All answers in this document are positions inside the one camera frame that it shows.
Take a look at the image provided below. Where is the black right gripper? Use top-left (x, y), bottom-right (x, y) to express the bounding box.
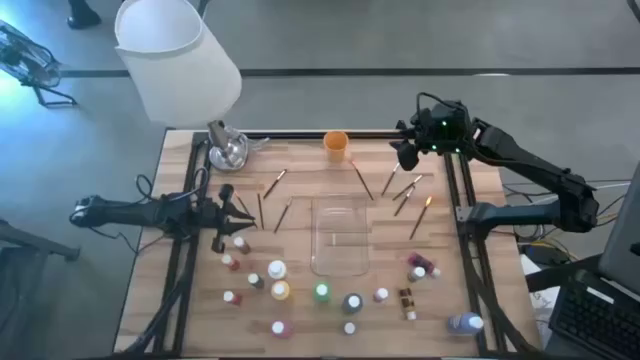
top-left (389, 105), bottom-right (441, 172)

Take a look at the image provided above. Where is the white lamp shade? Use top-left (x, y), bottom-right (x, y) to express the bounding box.
top-left (113, 0), bottom-right (243, 127)

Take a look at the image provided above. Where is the magenta small paint bottle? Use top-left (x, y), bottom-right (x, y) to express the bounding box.
top-left (406, 251), bottom-right (443, 279)

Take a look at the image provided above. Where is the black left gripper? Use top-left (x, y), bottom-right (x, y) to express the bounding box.
top-left (198, 183), bottom-right (259, 254)

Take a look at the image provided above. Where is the black clamp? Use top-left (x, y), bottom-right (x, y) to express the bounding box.
top-left (394, 118), bottom-right (416, 139)

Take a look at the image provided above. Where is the black desk bar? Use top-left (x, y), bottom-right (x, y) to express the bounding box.
top-left (524, 252), bottom-right (604, 294)

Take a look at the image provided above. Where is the orange plastic cup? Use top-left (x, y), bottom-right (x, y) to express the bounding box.
top-left (322, 130), bottom-right (350, 164)

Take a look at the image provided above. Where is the green large paint bottle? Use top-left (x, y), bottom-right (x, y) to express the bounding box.
top-left (312, 282), bottom-right (333, 304)

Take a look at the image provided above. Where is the yellow cable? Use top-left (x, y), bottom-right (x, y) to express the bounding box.
top-left (529, 209), bottom-right (624, 254)

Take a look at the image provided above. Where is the teal large paint bottle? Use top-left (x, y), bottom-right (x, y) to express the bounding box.
top-left (341, 292), bottom-right (365, 316)

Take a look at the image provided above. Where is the black keyboard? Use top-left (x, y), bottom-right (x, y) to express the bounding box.
top-left (548, 269), bottom-right (640, 360)

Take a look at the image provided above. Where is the grey monitor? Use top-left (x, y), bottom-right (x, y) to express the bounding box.
top-left (597, 160), bottom-right (640, 296)

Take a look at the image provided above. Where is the yellow large paint bottle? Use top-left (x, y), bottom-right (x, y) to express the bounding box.
top-left (270, 280), bottom-right (292, 302)

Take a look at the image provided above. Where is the white large paint bottle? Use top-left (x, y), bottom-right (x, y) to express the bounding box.
top-left (266, 259), bottom-right (289, 281)

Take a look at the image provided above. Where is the chrome lamp base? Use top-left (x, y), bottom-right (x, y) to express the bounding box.
top-left (207, 119), bottom-right (250, 174)

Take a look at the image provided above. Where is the black looped cable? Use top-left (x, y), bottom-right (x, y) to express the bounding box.
top-left (416, 92), bottom-right (456, 114)
top-left (192, 166), bottom-right (211, 202)

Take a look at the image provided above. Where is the clear plastic wrap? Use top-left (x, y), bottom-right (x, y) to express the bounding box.
top-left (243, 135), bottom-right (271, 152)

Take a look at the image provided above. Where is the white paper sheet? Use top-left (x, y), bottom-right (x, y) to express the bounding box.
top-left (519, 253), bottom-right (562, 349)

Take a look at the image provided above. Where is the pink large paint bottle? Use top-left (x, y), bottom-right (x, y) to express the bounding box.
top-left (270, 319), bottom-right (295, 340)

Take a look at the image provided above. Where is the clear plastic bin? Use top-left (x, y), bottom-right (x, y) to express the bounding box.
top-left (309, 193), bottom-right (371, 278)

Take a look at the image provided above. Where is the black floor fan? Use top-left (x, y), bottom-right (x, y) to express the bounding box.
top-left (0, 19), bottom-right (79, 109)

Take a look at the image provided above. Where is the person's foot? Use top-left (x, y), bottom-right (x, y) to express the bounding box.
top-left (66, 0), bottom-right (103, 30)

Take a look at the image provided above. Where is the grey side table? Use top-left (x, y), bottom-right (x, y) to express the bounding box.
top-left (0, 218), bottom-right (82, 360)

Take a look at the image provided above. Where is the blue large paint bottle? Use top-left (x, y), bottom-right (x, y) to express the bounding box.
top-left (446, 311), bottom-right (486, 337)

